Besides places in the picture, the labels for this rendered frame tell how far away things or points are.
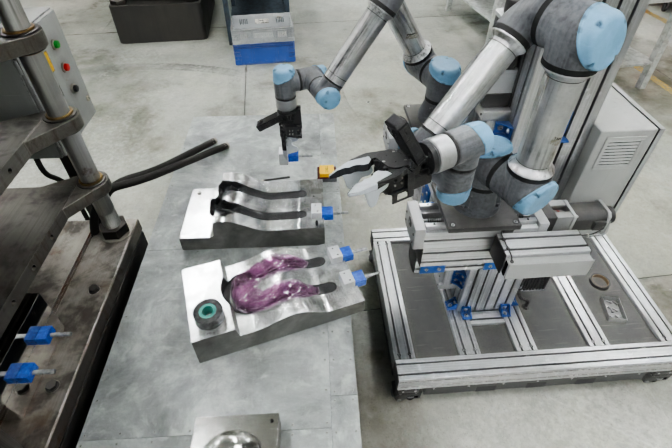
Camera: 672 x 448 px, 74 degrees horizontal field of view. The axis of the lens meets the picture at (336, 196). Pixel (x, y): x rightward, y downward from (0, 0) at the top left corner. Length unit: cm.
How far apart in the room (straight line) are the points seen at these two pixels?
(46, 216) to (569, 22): 147
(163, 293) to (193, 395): 37
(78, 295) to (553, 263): 149
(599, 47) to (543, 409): 167
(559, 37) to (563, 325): 154
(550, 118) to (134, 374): 126
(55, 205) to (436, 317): 158
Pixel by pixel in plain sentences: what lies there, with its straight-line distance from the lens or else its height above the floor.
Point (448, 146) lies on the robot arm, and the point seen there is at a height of 147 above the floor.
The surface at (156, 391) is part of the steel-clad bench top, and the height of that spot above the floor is 80.
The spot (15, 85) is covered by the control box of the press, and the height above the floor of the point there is 134.
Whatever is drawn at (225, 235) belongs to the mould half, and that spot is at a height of 87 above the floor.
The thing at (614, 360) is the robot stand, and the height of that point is 21.
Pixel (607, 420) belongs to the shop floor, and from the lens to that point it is 242.
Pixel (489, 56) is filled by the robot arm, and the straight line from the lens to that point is 109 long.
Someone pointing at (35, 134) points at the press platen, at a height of 129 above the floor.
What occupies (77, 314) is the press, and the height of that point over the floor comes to 78.
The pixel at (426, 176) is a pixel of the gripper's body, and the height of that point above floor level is 141.
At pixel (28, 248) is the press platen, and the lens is 152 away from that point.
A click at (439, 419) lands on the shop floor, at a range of 217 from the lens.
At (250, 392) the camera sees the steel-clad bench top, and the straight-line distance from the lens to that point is 131.
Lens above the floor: 198
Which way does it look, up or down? 42 degrees down
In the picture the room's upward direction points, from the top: straight up
